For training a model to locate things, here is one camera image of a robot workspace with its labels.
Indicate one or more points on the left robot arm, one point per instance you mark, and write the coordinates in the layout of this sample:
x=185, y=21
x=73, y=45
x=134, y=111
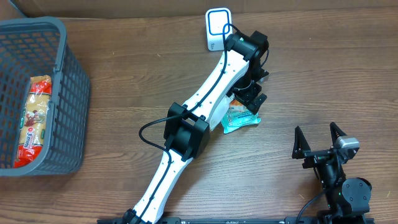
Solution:
x=188, y=126

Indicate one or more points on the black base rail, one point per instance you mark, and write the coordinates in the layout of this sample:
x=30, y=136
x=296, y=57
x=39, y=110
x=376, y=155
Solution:
x=286, y=220

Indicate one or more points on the orange spaghetti packet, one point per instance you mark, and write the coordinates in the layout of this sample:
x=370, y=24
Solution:
x=33, y=121

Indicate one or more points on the grey plastic mesh basket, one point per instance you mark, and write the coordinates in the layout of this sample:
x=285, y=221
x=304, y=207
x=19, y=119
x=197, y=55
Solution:
x=32, y=47

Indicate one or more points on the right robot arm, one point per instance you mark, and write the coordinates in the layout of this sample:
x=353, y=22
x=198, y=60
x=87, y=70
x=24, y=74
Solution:
x=347, y=199

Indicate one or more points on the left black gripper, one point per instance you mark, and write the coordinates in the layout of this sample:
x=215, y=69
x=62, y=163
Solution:
x=246, y=98

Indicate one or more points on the white barcode scanner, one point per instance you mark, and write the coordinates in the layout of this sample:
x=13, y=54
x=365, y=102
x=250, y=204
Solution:
x=215, y=19

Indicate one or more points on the teal wet wipes pack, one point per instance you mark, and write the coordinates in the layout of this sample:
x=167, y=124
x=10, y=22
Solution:
x=234, y=120

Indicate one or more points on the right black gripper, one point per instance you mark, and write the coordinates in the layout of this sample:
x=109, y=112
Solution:
x=308, y=157

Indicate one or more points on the white cream tube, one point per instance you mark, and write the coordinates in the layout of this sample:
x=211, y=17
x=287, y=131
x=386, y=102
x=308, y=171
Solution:
x=220, y=111

